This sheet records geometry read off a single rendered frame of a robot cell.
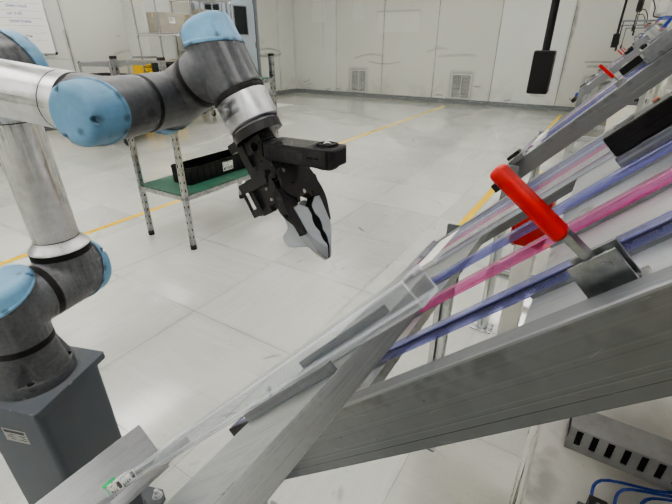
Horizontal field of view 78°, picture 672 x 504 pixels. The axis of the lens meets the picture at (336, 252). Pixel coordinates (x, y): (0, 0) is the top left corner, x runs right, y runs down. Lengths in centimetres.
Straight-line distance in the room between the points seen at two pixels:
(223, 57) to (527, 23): 871
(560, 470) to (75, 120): 79
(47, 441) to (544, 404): 95
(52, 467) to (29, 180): 59
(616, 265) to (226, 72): 49
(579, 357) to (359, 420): 20
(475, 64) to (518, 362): 914
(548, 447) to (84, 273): 93
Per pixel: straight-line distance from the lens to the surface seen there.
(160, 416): 168
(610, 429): 78
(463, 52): 945
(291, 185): 58
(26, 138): 97
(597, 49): 906
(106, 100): 57
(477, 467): 151
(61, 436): 109
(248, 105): 59
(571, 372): 30
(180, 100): 65
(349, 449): 45
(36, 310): 99
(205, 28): 63
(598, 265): 30
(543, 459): 76
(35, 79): 65
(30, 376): 104
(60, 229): 101
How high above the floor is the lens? 117
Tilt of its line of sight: 27 degrees down
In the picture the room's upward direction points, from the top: straight up
